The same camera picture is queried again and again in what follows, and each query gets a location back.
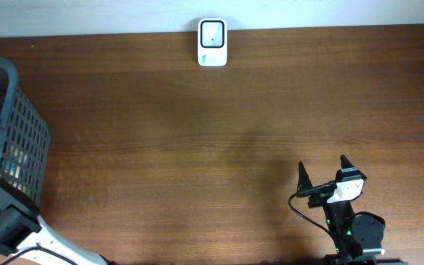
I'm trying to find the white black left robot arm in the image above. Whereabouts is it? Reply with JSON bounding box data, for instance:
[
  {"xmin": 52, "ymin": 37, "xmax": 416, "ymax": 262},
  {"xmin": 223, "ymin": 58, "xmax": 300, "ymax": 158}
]
[{"xmin": 0, "ymin": 172, "xmax": 114, "ymax": 264}]

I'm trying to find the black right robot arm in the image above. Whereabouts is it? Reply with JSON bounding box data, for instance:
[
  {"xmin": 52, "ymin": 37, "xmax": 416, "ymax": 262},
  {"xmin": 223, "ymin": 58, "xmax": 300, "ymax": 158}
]
[{"xmin": 291, "ymin": 155, "xmax": 385, "ymax": 264}]

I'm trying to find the green snack bag in basket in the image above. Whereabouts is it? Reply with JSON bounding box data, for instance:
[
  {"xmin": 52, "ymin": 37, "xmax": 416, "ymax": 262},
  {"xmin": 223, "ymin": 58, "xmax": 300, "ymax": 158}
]
[{"xmin": 0, "ymin": 145, "xmax": 40, "ymax": 200}]

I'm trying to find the grey plastic mesh basket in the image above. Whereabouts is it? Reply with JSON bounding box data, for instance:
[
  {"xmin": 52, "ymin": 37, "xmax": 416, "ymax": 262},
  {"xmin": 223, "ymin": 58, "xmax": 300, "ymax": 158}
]
[{"xmin": 0, "ymin": 57, "xmax": 51, "ymax": 205}]

